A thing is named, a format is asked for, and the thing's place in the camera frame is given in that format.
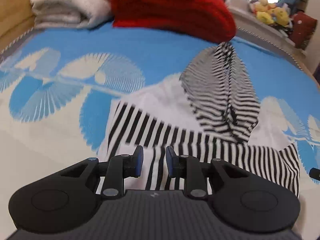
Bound dark red box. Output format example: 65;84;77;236
289;11;318;50

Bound wooden headboard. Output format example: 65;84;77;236
0;0;34;50

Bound red knitted blanket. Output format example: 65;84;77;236
111;0;236;43

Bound yellow plush toys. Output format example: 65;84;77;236
248;0;293;29

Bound blue white patterned bedsheet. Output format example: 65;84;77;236
1;23;319;239

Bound black white striped garment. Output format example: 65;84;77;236
106;42;300;194

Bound beige folded blanket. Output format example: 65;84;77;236
30;0;112;29

